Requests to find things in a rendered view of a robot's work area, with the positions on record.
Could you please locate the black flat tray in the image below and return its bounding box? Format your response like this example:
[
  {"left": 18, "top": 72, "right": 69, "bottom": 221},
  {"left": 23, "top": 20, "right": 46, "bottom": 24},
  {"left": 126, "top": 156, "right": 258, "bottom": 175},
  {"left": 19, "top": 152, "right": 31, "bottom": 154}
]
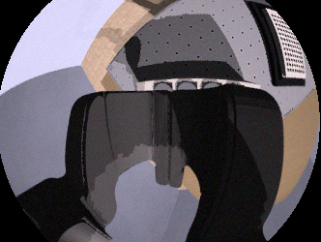
[{"left": 248, "top": 1, "right": 306, "bottom": 86}]

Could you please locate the grey perforated base plate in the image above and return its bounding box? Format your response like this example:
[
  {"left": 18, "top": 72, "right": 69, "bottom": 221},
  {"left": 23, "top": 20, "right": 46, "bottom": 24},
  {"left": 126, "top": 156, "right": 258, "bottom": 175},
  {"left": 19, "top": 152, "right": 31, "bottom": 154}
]
[{"left": 106, "top": 0, "right": 316, "bottom": 118}]

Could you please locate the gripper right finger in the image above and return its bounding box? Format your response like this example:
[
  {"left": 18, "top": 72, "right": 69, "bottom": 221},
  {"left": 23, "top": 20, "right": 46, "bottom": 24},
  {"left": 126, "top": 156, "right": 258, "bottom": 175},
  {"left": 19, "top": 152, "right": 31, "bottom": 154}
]
[{"left": 168, "top": 84, "right": 284, "bottom": 242}]

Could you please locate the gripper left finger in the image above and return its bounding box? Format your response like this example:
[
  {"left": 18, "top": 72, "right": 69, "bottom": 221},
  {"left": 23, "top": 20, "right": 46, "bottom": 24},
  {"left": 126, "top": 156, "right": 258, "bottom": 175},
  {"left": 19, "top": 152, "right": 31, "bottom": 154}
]
[{"left": 16, "top": 90, "right": 171, "bottom": 242}]

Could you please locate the white push button panel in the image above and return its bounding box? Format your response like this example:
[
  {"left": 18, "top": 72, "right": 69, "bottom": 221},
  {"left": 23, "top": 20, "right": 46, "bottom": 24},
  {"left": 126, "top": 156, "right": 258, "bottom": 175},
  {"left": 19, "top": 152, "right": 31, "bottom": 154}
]
[{"left": 136, "top": 76, "right": 260, "bottom": 92}]

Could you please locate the white well plate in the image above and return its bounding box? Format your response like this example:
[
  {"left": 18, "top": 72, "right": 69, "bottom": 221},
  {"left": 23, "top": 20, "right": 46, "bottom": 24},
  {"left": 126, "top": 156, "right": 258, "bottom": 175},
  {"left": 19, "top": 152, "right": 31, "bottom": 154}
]
[{"left": 262, "top": 8, "right": 306, "bottom": 78}]

